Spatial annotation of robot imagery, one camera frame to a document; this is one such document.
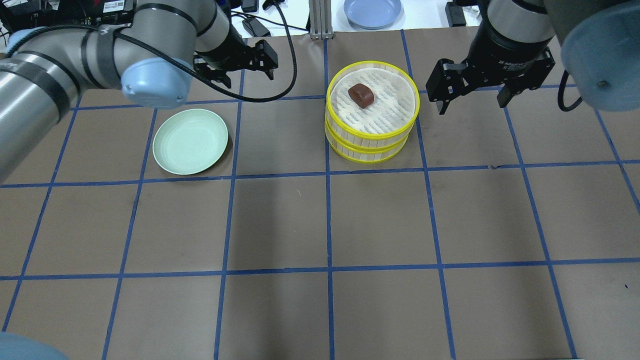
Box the blue plate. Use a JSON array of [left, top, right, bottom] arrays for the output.
[[342, 0, 403, 30]]

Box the black power adapter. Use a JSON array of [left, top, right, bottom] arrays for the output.
[[241, 17, 271, 38]]

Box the light green plate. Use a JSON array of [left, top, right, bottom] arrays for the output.
[[151, 108, 229, 176]]

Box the brown chocolate bun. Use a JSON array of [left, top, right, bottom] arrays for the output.
[[347, 83, 375, 109]]

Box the aluminium frame post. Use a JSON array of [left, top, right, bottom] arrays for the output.
[[308, 0, 334, 40]]

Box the yellow bamboo steamer basket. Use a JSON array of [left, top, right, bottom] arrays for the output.
[[325, 60, 421, 150]]

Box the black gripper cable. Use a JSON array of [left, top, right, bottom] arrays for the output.
[[5, 0, 298, 104]]

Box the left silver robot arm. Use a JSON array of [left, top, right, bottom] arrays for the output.
[[1, 0, 279, 182]]

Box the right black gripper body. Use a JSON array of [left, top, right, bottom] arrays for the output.
[[425, 47, 556, 105]]

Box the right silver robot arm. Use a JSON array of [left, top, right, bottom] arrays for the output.
[[426, 0, 640, 114]]

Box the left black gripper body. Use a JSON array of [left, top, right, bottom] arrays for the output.
[[194, 39, 279, 88]]

